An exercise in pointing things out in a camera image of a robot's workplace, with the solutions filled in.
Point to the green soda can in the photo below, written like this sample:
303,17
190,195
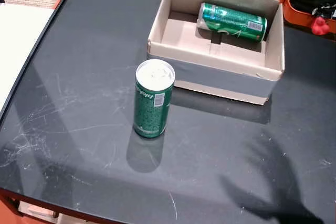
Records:
231,20
149,111

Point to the open cardboard box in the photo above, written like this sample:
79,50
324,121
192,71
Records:
223,82

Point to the orange utility cart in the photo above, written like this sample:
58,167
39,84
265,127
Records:
296,14

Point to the white side table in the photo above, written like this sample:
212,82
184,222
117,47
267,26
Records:
18,40

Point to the red rubber toy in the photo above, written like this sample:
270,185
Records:
320,26

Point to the white shelf board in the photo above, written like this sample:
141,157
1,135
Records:
38,209

